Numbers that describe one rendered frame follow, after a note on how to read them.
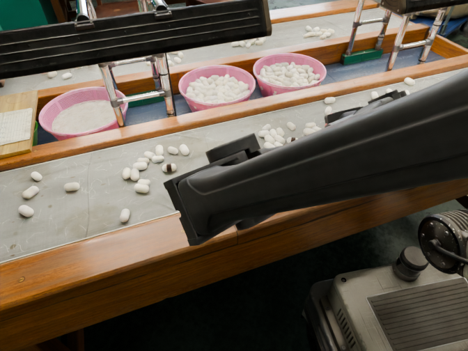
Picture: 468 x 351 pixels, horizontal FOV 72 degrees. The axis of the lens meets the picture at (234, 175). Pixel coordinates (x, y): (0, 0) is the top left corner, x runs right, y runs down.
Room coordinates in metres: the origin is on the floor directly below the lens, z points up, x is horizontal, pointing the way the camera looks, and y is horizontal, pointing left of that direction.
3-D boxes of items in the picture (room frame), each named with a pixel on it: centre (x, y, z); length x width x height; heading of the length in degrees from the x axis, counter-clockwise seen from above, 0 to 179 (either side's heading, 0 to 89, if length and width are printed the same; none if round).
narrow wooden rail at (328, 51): (1.23, -0.05, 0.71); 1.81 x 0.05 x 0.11; 110
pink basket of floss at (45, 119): (0.87, 0.47, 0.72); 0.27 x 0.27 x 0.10
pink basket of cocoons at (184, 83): (1.02, 0.05, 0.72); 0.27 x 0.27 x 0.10
